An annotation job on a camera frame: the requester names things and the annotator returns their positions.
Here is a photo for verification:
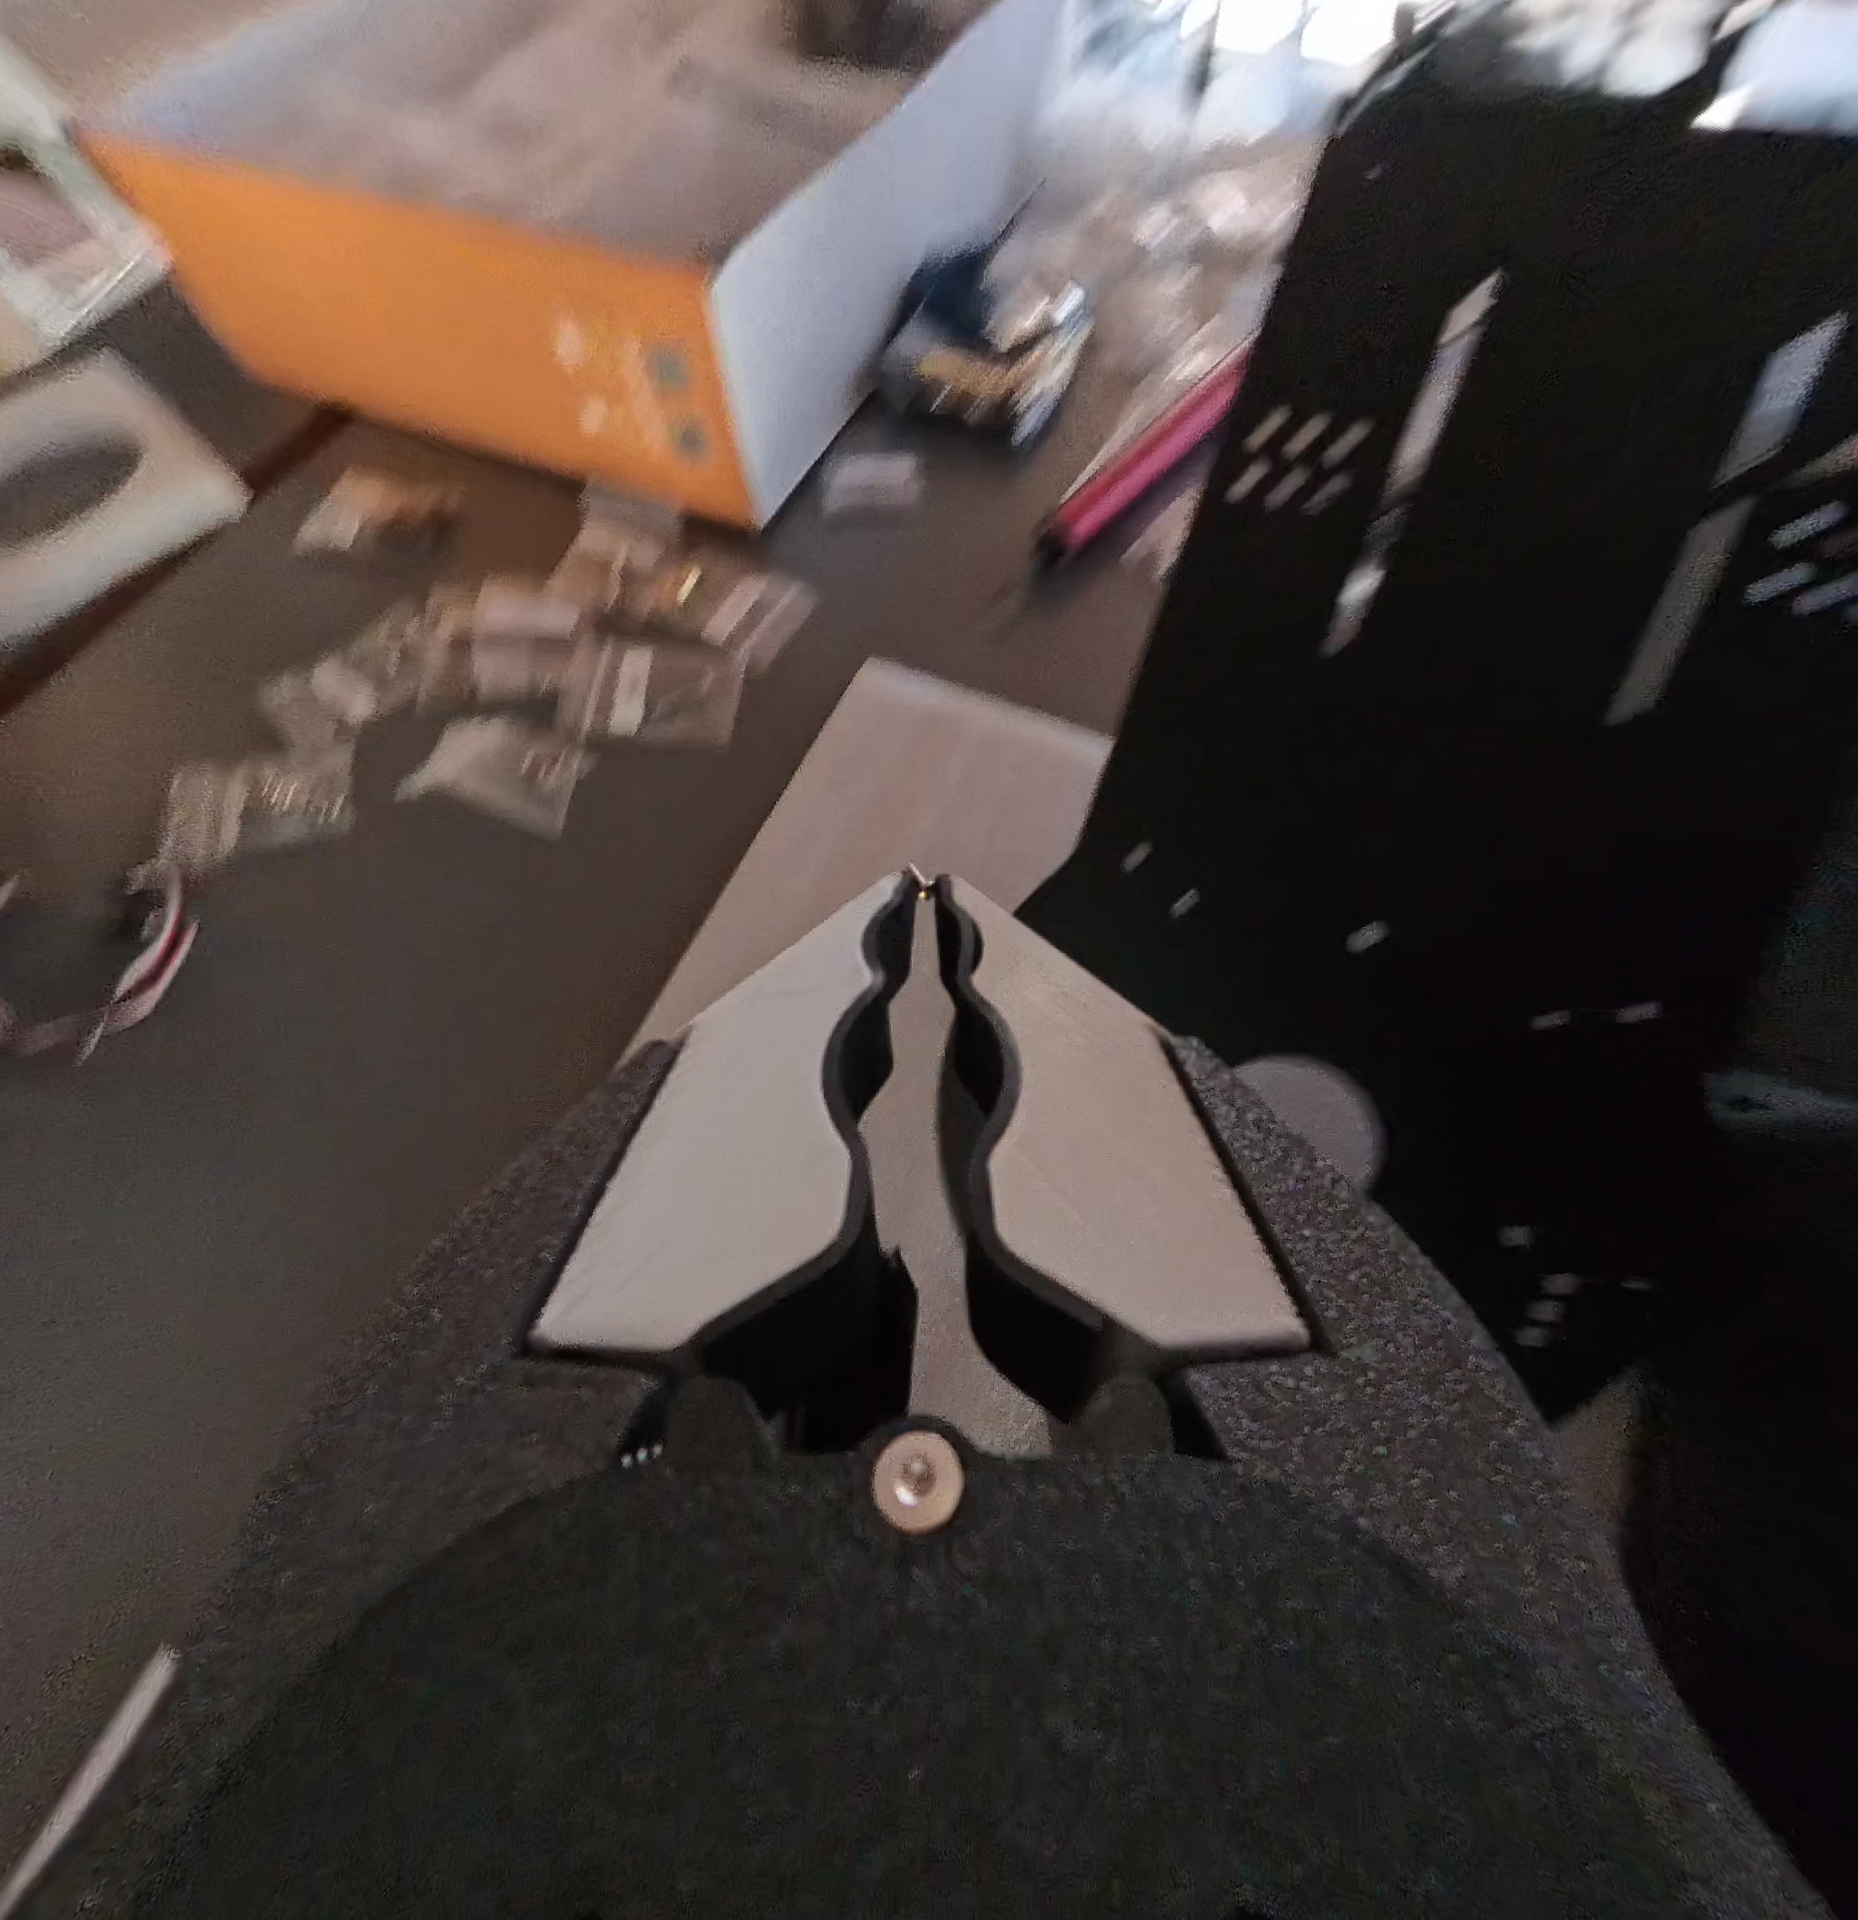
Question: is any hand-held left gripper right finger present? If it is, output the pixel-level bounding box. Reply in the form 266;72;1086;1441
932;873;1311;1364

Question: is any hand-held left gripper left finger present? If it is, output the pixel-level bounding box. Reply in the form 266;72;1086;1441
527;874;903;1364

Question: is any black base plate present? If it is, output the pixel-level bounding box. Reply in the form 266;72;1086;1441
1017;29;1858;1427

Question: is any white foam sheet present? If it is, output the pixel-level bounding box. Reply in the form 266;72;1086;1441
621;658;1116;1464

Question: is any pile of small screw bags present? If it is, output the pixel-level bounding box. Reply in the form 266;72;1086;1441
125;467;826;903

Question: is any small labelled nut bag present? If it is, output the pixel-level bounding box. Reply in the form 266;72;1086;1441
814;449;929;526

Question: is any magenta electric screwdriver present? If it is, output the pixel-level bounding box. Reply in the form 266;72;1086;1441
997;338;1260;610

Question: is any silver foil bag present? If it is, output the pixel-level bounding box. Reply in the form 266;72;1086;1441
876;224;1094;453

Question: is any orange and white cardboard box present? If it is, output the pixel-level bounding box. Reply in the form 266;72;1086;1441
74;0;1072;529

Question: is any white foam insert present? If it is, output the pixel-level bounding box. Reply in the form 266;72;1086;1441
0;345;253;681

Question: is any servo wire bundle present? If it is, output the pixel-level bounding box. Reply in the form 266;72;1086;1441
0;870;203;1065

